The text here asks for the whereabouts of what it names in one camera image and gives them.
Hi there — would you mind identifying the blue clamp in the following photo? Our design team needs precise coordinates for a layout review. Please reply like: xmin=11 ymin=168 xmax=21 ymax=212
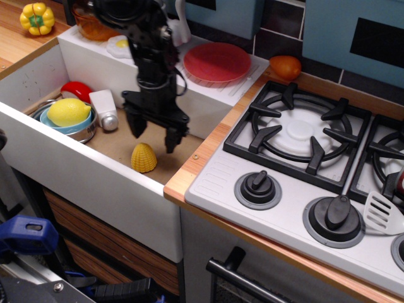
xmin=1 ymin=215 xmax=59 ymax=257

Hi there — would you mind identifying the black burner grate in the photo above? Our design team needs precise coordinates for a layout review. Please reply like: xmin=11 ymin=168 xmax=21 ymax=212
xmin=223 ymin=81 xmax=371 ymax=194
xmin=348 ymin=114 xmax=403 ymax=211

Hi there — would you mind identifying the black left burner grate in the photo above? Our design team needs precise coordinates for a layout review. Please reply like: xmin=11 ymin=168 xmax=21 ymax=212
xmin=223 ymin=81 xmax=371 ymax=194

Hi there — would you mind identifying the yellow toy corn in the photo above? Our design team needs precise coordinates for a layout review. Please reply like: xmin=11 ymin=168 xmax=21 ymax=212
xmin=131 ymin=143 xmax=157 ymax=173

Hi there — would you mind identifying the red plastic plate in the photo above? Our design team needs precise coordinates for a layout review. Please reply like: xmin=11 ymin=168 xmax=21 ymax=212
xmin=183 ymin=42 xmax=251 ymax=83

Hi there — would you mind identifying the partial right stove knob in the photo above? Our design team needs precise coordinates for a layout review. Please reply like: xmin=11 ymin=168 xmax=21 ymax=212
xmin=391 ymin=234 xmax=404 ymax=271

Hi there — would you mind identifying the grey toy faucet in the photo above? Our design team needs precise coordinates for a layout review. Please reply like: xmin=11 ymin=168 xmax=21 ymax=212
xmin=168 ymin=0 xmax=191 ymax=47

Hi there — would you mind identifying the silver metal pot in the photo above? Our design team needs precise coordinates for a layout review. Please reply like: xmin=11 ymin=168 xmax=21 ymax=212
xmin=29 ymin=100 xmax=98 ymax=143

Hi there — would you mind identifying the orange glass jar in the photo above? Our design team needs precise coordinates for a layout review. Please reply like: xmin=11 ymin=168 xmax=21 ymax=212
xmin=71 ymin=1 xmax=119 ymax=42

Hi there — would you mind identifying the white salt shaker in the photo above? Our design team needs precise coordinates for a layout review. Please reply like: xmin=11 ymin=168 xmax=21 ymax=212
xmin=89 ymin=89 xmax=119 ymax=131

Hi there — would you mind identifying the yellow toy bell pepper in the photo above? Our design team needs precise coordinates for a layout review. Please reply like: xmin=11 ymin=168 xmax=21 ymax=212
xmin=20 ymin=3 xmax=55 ymax=36

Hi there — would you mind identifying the white toy sink basin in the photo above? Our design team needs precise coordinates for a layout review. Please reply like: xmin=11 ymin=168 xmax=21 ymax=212
xmin=1 ymin=27 xmax=268 ymax=263

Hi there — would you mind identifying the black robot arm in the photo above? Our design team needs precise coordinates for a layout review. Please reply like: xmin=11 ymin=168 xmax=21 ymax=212
xmin=93 ymin=1 xmax=189 ymax=153

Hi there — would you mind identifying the black small stove knob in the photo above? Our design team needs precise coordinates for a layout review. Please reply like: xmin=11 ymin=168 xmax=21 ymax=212
xmin=234 ymin=170 xmax=282 ymax=211

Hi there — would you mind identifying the black right burner grate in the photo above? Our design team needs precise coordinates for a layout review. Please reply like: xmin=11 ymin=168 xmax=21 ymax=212
xmin=348 ymin=114 xmax=403 ymax=211

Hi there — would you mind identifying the red white toy mushroom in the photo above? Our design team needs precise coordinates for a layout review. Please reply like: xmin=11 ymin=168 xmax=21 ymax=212
xmin=61 ymin=81 xmax=92 ymax=104

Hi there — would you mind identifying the orange toy fruit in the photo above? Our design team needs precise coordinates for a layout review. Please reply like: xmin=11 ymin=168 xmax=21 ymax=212
xmin=270 ymin=56 xmax=302 ymax=81

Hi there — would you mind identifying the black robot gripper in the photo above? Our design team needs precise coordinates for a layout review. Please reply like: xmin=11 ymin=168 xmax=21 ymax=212
xmin=121 ymin=90 xmax=189 ymax=153

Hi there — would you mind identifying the light blue bowl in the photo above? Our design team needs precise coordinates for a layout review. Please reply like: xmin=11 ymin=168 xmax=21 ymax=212
xmin=40 ymin=109 xmax=93 ymax=134

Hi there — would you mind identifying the black oven door handle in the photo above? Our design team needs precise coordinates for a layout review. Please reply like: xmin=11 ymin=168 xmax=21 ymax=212
xmin=206 ymin=246 xmax=288 ymax=302

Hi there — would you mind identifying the black large stove knob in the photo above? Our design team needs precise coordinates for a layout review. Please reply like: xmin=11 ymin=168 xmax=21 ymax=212
xmin=302 ymin=195 xmax=365 ymax=249

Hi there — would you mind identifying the black ribbed tool handle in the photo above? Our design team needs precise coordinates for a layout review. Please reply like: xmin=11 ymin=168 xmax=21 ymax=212
xmin=93 ymin=278 xmax=159 ymax=302

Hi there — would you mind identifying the white slotted spatula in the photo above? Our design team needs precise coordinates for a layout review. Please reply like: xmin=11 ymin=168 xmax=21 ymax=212
xmin=363 ymin=191 xmax=403 ymax=235

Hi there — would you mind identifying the toy fried egg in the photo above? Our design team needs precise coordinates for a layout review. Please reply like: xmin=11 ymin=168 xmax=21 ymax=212
xmin=106 ymin=35 xmax=132 ymax=59

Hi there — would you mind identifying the yellow toy lemon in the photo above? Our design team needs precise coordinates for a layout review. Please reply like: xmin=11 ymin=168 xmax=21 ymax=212
xmin=47 ymin=98 xmax=91 ymax=127

